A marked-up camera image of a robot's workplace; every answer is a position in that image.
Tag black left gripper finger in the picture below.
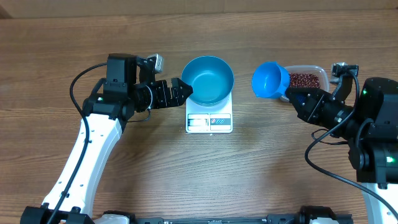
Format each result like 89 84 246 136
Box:
171 78 193 97
172 93 190 106

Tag blue plastic measuring scoop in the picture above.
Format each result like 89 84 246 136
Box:
252 62 290 99

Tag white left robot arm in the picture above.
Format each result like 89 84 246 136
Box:
20 53 193 223

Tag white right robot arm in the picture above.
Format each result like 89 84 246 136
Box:
284 77 397 223

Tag teal metal bowl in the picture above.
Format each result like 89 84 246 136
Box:
182 55 234 106

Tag white digital kitchen scale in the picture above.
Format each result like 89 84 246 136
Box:
185 93 233 134

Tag red beans in container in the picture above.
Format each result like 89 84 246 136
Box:
289 73 320 88

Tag clear plastic container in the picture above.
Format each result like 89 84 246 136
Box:
284 65 330 91

